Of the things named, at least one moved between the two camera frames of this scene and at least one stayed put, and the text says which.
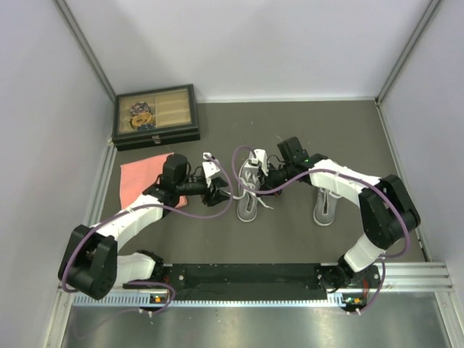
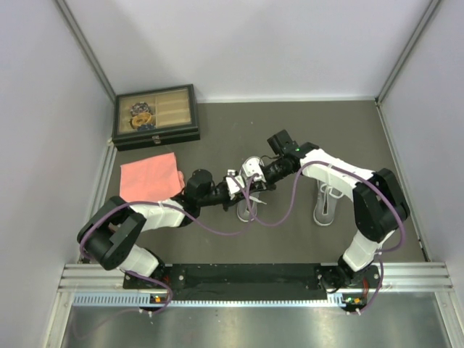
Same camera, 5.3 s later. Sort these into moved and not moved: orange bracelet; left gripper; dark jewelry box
Moved: left gripper
Not moved: dark jewelry box; orange bracelet
